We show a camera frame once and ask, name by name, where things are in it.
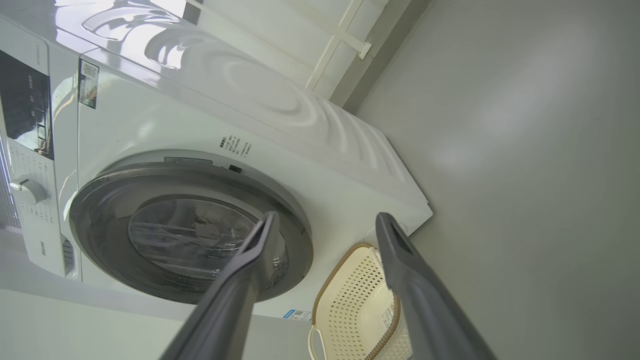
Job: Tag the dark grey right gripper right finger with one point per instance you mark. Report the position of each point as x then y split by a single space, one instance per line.
425 300

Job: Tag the white front-load washing machine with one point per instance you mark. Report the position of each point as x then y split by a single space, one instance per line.
150 125

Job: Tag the blue energy label sticker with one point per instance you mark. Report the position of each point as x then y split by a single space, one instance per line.
297 315

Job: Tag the beige printed product label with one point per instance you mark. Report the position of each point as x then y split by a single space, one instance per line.
388 317

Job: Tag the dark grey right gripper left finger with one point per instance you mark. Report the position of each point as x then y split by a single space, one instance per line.
235 295

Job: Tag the dark QR product sticker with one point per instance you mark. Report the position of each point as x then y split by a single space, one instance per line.
88 84

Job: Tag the white washing machine dial knob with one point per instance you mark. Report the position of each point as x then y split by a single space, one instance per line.
30 191

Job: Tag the black round washer door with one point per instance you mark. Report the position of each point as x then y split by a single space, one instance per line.
110 235

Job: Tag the black washer control panel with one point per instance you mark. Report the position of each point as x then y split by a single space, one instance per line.
22 100

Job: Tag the cream perforated laundry basket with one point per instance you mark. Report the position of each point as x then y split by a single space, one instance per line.
350 305

